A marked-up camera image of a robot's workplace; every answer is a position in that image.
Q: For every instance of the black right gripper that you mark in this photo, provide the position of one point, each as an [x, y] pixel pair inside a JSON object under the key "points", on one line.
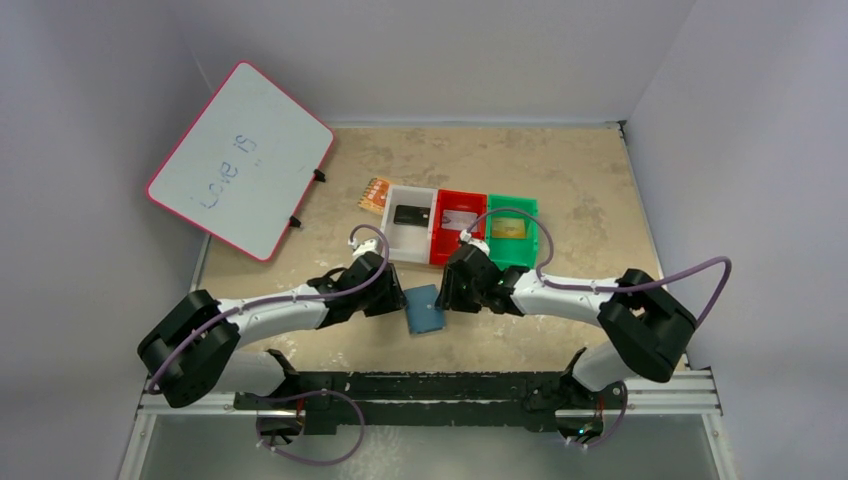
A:
{"points": [[453, 289]]}

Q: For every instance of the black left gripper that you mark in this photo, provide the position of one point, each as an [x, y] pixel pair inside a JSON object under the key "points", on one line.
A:
{"points": [[392, 298]]}

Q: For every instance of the blue card holder wallet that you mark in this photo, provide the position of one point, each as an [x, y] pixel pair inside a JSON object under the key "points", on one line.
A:
{"points": [[422, 314]]}

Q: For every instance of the white plastic bin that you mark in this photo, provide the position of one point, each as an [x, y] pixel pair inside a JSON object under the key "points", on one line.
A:
{"points": [[408, 243]]}

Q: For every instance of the red plastic bin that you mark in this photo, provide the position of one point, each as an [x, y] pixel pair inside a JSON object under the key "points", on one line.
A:
{"points": [[445, 242]]}

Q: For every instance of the green plastic bin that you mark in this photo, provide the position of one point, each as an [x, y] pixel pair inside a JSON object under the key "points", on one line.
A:
{"points": [[507, 253]]}

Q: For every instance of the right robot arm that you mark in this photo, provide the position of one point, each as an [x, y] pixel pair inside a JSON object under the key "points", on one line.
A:
{"points": [[647, 329]]}

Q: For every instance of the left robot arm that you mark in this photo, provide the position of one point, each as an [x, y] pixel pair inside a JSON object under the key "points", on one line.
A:
{"points": [[192, 348]]}

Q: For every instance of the white patterned card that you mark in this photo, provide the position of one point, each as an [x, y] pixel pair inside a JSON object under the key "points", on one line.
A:
{"points": [[457, 220]]}

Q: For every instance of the black card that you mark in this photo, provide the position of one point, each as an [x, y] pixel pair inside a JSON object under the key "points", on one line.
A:
{"points": [[410, 215]]}

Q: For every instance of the gold card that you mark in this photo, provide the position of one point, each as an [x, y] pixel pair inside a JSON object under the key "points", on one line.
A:
{"points": [[508, 228]]}

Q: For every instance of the orange spiral notebook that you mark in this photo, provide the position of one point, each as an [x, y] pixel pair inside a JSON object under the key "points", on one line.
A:
{"points": [[374, 197]]}

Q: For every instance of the pink-framed whiteboard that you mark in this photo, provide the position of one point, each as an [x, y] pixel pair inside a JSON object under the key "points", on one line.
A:
{"points": [[244, 166]]}

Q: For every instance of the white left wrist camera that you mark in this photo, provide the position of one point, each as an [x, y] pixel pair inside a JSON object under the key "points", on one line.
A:
{"points": [[373, 245]]}

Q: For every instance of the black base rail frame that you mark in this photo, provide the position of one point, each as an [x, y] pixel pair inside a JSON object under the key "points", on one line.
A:
{"points": [[538, 402]]}

